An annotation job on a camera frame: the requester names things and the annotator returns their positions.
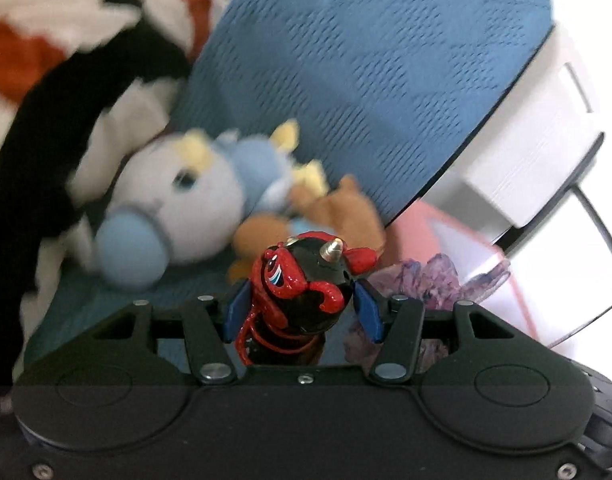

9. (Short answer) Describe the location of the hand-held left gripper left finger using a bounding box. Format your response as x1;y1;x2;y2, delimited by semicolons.
88;280;252;386

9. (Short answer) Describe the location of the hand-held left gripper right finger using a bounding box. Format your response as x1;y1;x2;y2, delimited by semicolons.
353;277;527;386

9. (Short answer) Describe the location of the red and black horned figurine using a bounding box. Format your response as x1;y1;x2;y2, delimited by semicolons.
234;232;379;366

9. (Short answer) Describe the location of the purple organza ribbon scrunchie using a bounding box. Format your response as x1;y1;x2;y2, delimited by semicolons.
343;254;512;361

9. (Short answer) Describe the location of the pink cardboard box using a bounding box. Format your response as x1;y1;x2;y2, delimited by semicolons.
381;200;542;346

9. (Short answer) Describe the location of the white and blue horse plush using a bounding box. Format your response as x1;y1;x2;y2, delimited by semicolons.
93;127;332;291

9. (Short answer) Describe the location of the grey curved tube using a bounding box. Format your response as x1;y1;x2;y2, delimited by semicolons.
546;187;612;348

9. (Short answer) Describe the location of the blue textured mat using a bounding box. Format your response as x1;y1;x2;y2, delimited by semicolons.
23;0;554;366

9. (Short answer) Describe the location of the orange black cream striped blanket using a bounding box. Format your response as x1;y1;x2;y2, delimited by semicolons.
0;0;237;401

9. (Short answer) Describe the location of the white wardrobe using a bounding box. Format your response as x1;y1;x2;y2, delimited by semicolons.
536;0;612;291

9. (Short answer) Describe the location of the black chair frame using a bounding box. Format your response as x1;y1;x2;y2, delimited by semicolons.
386;25;607;257

